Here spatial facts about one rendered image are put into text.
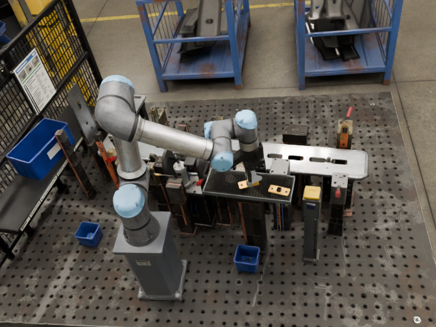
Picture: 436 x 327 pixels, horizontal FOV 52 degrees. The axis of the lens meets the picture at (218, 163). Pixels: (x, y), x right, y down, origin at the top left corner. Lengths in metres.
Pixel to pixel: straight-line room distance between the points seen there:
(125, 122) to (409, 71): 3.44
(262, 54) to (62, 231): 2.94
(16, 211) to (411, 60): 3.66
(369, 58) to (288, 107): 1.58
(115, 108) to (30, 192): 1.04
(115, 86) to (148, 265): 0.78
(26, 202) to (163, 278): 0.78
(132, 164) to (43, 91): 1.05
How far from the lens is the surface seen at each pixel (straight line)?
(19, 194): 2.41
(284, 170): 1.99
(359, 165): 2.18
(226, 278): 2.17
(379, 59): 4.37
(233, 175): 1.92
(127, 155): 1.71
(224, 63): 4.39
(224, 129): 1.62
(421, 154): 3.72
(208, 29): 4.30
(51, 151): 2.43
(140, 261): 1.93
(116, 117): 1.45
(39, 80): 2.64
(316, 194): 1.84
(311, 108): 2.94
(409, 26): 5.19
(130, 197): 1.73
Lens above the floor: 2.57
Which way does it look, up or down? 45 degrees down
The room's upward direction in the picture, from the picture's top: 11 degrees counter-clockwise
